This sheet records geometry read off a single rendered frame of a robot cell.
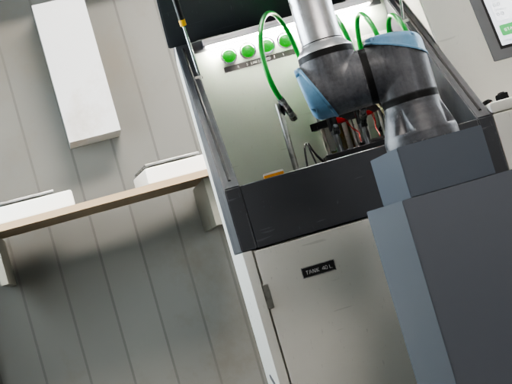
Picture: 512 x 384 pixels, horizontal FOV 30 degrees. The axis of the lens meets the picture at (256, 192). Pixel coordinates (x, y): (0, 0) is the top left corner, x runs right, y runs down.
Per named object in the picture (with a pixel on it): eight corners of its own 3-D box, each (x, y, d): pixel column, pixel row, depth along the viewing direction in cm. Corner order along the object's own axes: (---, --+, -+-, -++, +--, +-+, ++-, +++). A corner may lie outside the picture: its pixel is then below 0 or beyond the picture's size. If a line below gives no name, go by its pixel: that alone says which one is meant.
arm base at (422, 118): (472, 127, 187) (457, 78, 187) (401, 146, 184) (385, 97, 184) (443, 139, 202) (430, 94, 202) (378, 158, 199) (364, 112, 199)
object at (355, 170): (257, 248, 234) (239, 185, 235) (256, 248, 238) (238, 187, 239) (495, 179, 239) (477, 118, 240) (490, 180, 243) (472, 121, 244)
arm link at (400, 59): (440, 84, 187) (420, 17, 187) (373, 104, 188) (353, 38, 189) (436, 91, 199) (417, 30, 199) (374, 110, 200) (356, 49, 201)
